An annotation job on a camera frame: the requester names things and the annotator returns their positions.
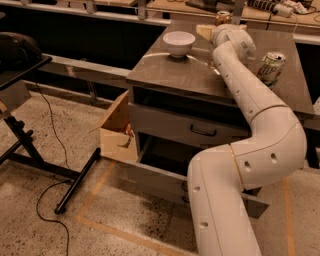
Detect orange soda can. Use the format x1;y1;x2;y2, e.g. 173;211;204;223
215;11;231;26

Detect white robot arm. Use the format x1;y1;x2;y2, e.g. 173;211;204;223
187;24;307;256

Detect white ceramic bowl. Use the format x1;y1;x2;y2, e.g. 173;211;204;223
163;31;195;58

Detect green white soda can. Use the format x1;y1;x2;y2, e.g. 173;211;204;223
257;51;286;88

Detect wooden back workbench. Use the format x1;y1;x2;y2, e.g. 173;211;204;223
146;0;320;34

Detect black coiled tool on bench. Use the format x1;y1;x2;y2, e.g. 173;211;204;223
248;0;293;18

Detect grey drawer cabinet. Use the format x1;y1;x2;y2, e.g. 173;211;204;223
125;19;316;220

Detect open lower drawer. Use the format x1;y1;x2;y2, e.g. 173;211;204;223
124;133;271;220

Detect cardboard box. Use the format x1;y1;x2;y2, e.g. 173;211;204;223
93;91;138;163

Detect dark rounded object on stand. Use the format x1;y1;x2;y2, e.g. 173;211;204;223
0;32;42;70

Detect black metal stand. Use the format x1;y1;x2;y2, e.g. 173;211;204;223
0;54;102;215

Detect grey metal rail beam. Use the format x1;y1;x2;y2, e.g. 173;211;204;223
41;55;130;89

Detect black floor cable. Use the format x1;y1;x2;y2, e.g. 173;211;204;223
33;81;73;256

